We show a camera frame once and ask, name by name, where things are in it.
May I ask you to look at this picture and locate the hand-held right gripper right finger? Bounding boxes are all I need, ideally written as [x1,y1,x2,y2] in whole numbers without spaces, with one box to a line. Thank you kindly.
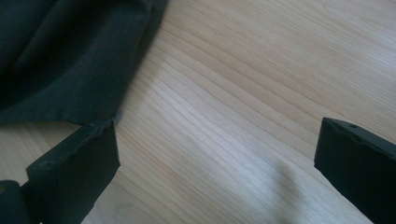
[314,117,396,224]

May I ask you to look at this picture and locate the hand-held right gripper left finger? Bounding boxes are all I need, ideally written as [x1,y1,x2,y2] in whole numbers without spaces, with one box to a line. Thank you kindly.
[26,119,120,224]

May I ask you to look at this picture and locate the black pleated skirt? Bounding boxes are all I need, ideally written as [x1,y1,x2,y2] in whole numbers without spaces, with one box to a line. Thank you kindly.
[0,0,169,126]

